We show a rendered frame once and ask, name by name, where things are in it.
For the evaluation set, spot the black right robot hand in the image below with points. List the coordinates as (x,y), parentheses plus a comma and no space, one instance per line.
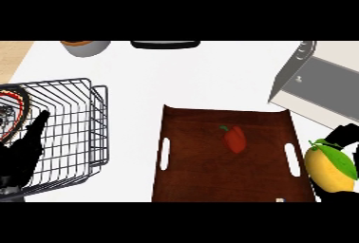
(345,134)

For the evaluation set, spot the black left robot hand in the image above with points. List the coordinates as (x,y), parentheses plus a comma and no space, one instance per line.
(22,152)

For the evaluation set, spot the yellow lemon with green leaf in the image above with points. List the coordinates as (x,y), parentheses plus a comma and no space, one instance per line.
(330,172)

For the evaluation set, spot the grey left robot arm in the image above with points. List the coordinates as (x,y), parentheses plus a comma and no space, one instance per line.
(9,193)

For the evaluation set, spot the brown wooden tray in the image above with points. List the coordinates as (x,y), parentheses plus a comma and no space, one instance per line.
(229,158)

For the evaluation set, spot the round red-rimmed dish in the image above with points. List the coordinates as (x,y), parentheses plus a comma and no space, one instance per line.
(12,114)

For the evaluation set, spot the grey and cream appliance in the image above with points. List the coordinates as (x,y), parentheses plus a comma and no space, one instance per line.
(318,85)

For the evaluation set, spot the red bell pepper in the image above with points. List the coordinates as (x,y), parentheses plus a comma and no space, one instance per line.
(235,138)

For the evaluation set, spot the grey pot with brown contents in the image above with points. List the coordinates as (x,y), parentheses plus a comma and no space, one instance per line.
(85,47)

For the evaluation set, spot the black flat appliance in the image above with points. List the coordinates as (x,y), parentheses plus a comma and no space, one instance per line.
(164,44)

